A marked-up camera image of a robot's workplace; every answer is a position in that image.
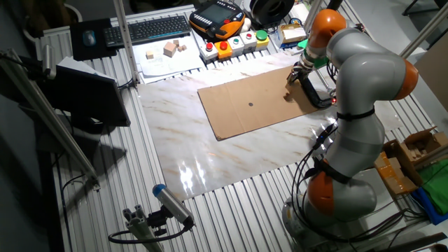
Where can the white marble pattern mat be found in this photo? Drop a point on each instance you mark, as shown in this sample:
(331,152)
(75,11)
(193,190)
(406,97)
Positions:
(196,147)

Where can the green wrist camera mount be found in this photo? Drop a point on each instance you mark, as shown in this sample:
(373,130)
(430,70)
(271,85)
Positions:
(320,61)

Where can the white box large red button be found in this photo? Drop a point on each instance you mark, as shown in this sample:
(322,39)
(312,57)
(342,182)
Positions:
(209,52)

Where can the short aluminium profile mount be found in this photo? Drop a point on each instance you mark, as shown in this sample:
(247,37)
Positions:
(140,227)

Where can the open brown cardboard box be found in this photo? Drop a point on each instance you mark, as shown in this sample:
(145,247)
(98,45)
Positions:
(420,141)

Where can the black mouse pad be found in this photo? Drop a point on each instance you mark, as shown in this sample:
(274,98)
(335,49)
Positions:
(101,52)

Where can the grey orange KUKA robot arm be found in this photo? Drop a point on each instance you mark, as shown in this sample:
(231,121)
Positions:
(364,77)

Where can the white egg shaped object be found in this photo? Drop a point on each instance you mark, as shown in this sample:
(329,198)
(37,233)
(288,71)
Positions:
(246,25)

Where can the brown cardboard panel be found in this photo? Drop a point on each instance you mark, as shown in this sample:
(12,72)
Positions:
(434,73)

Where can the blue bag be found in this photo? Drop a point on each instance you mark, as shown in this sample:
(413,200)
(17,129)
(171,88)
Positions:
(428,208)

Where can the aluminium frame post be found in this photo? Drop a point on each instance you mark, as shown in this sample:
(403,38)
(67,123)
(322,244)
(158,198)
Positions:
(124,35)
(316,6)
(423,31)

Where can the dark computer mouse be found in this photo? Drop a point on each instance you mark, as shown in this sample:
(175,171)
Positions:
(89,38)

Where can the aluminium frame strut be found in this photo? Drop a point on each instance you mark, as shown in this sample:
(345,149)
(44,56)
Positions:
(49,115)

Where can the silver camera blue cap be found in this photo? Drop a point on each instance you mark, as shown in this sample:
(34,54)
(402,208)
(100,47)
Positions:
(171,203)

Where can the yellow box green button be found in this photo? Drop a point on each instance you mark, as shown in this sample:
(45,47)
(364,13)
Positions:
(262,38)

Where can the white box small red button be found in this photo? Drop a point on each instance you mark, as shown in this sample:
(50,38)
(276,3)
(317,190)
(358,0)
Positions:
(249,40)

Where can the black computer monitor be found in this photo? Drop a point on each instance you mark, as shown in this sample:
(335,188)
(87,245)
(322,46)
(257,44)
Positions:
(87,94)

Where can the black office chair base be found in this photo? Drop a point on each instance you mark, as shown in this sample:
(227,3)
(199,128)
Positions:
(420,7)

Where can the white box green button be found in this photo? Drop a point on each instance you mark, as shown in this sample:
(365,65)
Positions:
(236,45)

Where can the black orange teach pendant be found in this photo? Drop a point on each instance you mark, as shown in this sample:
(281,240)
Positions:
(217,17)

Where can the orange brown cardboard boxes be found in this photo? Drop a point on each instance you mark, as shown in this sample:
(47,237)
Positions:
(392,175)

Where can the black filament spool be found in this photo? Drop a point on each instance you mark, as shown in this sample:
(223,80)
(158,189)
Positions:
(273,10)

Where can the brown cardboard sheet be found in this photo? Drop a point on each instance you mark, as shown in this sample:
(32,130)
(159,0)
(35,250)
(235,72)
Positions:
(238,108)

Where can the large wooden cube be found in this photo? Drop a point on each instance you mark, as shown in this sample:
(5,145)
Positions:
(170,49)

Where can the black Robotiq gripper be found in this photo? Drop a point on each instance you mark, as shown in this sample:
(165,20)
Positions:
(297,74)

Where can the green cloth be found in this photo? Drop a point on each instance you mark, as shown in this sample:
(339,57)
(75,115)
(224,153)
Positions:
(437,185)

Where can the white printed paper sheets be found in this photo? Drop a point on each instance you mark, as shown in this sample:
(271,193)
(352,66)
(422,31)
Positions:
(164,66)

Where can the orange box red button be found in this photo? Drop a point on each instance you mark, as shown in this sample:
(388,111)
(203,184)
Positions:
(224,50)

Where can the cardboard box white label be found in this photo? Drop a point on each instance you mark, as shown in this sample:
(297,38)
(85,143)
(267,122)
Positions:
(292,34)

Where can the black computer keyboard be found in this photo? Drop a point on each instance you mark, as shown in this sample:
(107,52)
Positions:
(147,29)

